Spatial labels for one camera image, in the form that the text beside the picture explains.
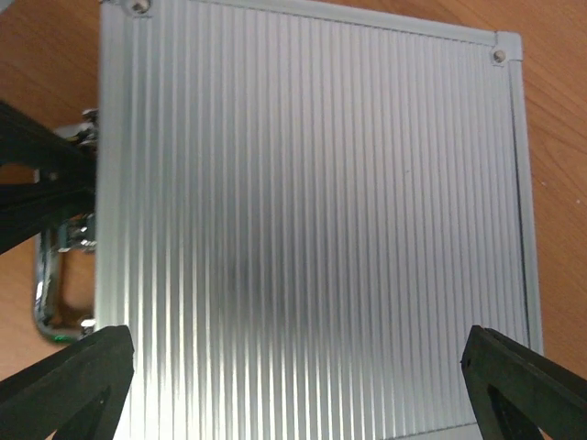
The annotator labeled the aluminium poker case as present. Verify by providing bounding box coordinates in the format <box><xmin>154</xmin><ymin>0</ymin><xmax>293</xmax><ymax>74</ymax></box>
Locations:
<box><xmin>33</xmin><ymin>0</ymin><xmax>544</xmax><ymax>440</ymax></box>

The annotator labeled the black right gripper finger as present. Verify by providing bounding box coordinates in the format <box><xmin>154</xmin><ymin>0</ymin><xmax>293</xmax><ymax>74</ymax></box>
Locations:
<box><xmin>1</xmin><ymin>183</ymin><xmax>95</xmax><ymax>253</ymax></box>
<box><xmin>1</xmin><ymin>325</ymin><xmax>134</xmax><ymax>439</ymax></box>
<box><xmin>460</xmin><ymin>325</ymin><xmax>586</xmax><ymax>439</ymax></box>
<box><xmin>1</xmin><ymin>101</ymin><xmax>96</xmax><ymax>188</ymax></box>

